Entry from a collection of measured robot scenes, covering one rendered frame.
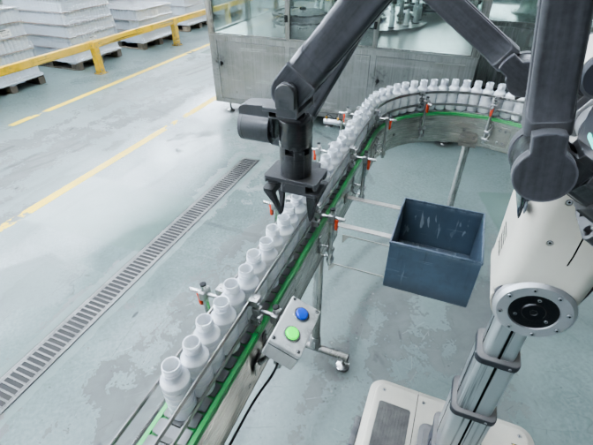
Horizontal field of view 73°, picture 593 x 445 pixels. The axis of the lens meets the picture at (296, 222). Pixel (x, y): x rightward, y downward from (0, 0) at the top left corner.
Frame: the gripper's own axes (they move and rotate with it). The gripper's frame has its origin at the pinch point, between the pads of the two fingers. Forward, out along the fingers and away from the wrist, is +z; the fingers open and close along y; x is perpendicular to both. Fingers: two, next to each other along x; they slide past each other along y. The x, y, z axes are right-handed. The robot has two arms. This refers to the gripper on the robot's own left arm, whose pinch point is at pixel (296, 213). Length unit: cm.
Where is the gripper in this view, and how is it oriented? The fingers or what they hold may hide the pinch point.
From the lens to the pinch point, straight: 78.9
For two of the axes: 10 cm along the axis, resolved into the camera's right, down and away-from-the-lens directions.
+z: 0.0, 8.0, 6.0
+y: 9.3, 2.2, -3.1
